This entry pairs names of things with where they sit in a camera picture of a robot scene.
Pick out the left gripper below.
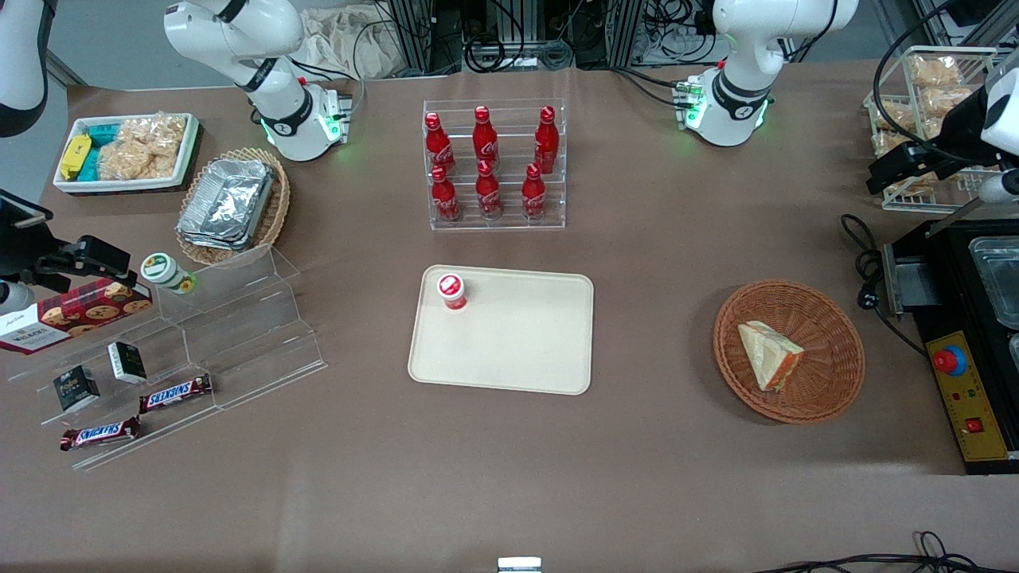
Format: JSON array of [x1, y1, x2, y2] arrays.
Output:
[[866, 118, 998, 197]]

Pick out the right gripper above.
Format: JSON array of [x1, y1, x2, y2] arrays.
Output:
[[0, 191, 133, 281]]

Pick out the triangular sandwich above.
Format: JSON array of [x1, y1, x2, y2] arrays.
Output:
[[738, 321, 805, 392]]

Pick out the light oval wicker basket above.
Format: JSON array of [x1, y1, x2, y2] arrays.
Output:
[[175, 147, 291, 267]]

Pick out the brown round wicker basket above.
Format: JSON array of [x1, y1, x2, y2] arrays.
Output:
[[713, 279, 866, 424]]

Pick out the beige plastic serving tray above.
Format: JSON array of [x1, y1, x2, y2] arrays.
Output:
[[408, 265, 595, 396]]

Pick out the clear bag of crackers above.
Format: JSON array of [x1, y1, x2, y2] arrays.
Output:
[[873, 131, 916, 162], [888, 175, 940, 198], [873, 99, 916, 134], [922, 86, 978, 120], [909, 54, 962, 88]]

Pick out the red tartan cookie box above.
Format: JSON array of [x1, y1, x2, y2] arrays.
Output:
[[0, 278, 154, 356]]

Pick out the green lid yogurt cup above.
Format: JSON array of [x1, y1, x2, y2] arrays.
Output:
[[141, 252, 197, 295]]

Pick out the yellow snack packet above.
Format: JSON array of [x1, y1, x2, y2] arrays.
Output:
[[60, 134, 93, 181]]

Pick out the small black white box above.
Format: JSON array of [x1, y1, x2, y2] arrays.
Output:
[[107, 341, 148, 384]]

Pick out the rice cracker bag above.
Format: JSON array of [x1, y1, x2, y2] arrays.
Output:
[[97, 114, 189, 181]]

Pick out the teal snack packet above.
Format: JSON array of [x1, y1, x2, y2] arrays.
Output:
[[78, 119, 125, 182]]

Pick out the white rectangular snack bin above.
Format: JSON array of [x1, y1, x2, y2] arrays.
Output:
[[53, 112, 201, 195]]

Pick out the stacked aluminium foil containers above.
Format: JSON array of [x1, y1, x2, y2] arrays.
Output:
[[177, 158, 275, 251]]

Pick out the black sealing machine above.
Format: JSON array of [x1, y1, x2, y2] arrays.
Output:
[[882, 215, 1019, 476]]

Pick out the snickers chocolate bar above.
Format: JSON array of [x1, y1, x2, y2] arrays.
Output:
[[139, 374, 213, 414], [60, 416, 142, 452]]

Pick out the clear acrylic step shelf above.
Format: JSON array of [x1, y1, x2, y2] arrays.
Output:
[[8, 245, 328, 472]]

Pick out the crumpled beige cloth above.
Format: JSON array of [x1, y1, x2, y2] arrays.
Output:
[[299, 8, 408, 80]]

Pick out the red cola bottle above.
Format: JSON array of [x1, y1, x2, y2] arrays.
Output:
[[431, 166, 461, 223], [424, 112, 456, 176], [534, 106, 560, 174], [521, 163, 548, 220], [475, 160, 503, 220], [473, 106, 500, 170]]

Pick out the red lid yogurt cup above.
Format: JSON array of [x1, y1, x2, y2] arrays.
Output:
[[436, 273, 469, 311]]

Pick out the clear acrylic bottle rack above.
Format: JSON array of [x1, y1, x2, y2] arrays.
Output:
[[422, 98, 568, 232]]

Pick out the white wire basket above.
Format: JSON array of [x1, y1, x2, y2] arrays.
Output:
[[864, 46, 1019, 214]]

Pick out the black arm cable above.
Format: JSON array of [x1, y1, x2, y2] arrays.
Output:
[[873, 0, 1019, 160]]

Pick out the black power cable with plug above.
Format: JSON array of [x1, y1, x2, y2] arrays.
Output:
[[841, 213, 929, 356]]

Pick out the black floor cable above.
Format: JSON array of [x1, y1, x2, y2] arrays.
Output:
[[755, 531, 1019, 573]]

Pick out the coiled black cables bundle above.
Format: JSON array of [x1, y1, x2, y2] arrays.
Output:
[[464, 32, 576, 74]]

